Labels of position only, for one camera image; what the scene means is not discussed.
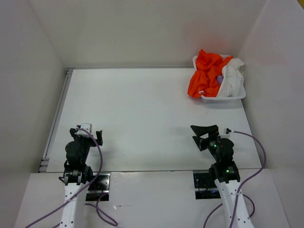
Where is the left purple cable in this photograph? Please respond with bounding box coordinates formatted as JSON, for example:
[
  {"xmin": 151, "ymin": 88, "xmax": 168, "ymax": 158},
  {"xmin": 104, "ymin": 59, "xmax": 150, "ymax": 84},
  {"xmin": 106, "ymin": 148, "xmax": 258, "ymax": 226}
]
[{"xmin": 25, "ymin": 127, "xmax": 119, "ymax": 228}]

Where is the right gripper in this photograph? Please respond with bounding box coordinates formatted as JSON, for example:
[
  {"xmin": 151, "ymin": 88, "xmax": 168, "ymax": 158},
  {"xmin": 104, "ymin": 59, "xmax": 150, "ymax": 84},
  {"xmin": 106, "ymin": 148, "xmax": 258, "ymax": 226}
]
[{"xmin": 190, "ymin": 124, "xmax": 221, "ymax": 162}]

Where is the white t shirt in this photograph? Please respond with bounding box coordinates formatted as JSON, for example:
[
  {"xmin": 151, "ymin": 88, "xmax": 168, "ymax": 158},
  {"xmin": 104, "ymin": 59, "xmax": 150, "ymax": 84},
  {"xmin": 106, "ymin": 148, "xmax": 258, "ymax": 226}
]
[{"xmin": 216, "ymin": 58, "xmax": 244, "ymax": 98}]

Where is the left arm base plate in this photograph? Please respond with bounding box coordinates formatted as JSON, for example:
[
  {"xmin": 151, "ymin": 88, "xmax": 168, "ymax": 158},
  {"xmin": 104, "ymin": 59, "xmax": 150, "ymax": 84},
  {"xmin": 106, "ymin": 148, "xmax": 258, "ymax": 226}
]
[{"xmin": 86, "ymin": 173, "xmax": 111, "ymax": 202}]

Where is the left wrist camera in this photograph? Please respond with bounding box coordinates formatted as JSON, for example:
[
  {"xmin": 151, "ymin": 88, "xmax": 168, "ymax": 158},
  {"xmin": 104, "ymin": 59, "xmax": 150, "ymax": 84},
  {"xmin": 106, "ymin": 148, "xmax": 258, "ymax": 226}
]
[{"xmin": 76, "ymin": 123, "xmax": 92, "ymax": 137}]

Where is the aluminium table edge rail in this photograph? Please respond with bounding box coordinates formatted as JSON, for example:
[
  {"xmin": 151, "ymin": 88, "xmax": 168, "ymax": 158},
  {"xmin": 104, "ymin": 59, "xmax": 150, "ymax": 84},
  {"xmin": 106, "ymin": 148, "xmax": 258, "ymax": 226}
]
[{"xmin": 38, "ymin": 68, "xmax": 74, "ymax": 173}]

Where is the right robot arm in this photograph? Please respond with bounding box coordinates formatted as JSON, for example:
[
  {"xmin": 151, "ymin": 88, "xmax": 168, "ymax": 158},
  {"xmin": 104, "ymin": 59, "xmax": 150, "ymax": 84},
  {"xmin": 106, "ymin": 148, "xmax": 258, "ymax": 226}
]
[{"xmin": 190, "ymin": 125, "xmax": 254, "ymax": 228}]

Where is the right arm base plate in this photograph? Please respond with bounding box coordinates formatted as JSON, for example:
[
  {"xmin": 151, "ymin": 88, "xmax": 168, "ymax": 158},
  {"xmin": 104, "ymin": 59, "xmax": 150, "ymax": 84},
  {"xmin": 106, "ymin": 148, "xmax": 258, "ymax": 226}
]
[{"xmin": 193, "ymin": 171, "xmax": 220, "ymax": 200}]

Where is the orange t shirt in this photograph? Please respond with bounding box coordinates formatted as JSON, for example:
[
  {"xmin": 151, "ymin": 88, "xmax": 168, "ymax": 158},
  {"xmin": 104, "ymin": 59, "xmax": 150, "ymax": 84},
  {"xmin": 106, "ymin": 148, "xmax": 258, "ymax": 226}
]
[{"xmin": 187, "ymin": 49, "xmax": 233, "ymax": 98}]

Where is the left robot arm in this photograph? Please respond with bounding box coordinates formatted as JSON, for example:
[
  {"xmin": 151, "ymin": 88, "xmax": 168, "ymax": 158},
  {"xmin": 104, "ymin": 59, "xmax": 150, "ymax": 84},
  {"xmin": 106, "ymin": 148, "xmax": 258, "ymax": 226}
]
[{"xmin": 59, "ymin": 123, "xmax": 103, "ymax": 228}]

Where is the purple t shirt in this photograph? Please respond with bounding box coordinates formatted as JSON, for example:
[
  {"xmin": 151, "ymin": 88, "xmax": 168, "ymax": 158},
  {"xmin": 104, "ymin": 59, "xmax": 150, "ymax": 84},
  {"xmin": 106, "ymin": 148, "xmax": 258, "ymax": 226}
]
[{"xmin": 216, "ymin": 75, "xmax": 224, "ymax": 84}]

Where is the white plastic basket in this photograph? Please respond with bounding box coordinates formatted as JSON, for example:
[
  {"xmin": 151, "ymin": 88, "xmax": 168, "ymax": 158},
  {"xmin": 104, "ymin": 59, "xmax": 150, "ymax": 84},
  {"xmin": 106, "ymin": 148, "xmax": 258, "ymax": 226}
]
[{"xmin": 193, "ymin": 55, "xmax": 246, "ymax": 102}]

